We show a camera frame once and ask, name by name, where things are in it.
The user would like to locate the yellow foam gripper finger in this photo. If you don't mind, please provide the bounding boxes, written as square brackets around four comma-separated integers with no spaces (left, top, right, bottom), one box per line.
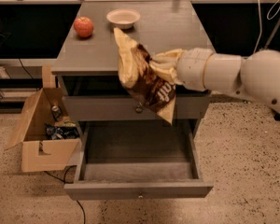
[150,63,182,85]
[152,49,185,63]

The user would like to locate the brown chip bag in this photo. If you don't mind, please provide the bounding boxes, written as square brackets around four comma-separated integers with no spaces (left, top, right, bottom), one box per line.
[113,28,176,123]

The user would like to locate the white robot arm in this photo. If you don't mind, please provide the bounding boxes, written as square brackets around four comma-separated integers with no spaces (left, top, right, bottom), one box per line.
[149,48,280,114]

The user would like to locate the brass drawer knob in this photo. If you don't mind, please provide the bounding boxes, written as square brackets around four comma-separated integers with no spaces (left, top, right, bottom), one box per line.
[134,104,143,114]

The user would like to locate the grey wooden drawer cabinet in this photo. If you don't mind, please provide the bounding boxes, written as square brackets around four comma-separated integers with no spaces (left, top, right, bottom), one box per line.
[51,0,225,135]

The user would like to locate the open grey middle drawer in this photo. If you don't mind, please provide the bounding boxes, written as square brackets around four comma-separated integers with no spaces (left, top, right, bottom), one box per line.
[64,119,213,200]

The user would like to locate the closed grey top drawer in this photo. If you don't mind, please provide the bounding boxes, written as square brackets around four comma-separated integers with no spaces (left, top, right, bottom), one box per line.
[63,95,209,121]

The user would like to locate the blue snack bag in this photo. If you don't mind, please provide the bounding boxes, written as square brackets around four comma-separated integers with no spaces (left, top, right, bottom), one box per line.
[45,124,79,140]

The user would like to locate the white paper bowl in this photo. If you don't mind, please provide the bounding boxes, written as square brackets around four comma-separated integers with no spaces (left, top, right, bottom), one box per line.
[106,8,140,30]

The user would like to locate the red apple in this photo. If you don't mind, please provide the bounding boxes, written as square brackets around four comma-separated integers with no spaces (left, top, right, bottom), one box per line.
[74,17,94,38]

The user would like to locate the metal soda can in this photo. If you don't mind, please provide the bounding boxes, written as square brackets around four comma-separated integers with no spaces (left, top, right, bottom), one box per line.
[51,105,63,121]

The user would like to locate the open cardboard box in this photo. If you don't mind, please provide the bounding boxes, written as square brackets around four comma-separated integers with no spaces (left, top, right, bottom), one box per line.
[5,88,81,173]

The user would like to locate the white cable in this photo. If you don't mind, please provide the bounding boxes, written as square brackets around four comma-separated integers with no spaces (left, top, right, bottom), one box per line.
[252,0,280,54]

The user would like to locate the black floor cable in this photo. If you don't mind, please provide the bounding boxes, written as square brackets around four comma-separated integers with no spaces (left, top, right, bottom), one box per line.
[44,165,86,224]

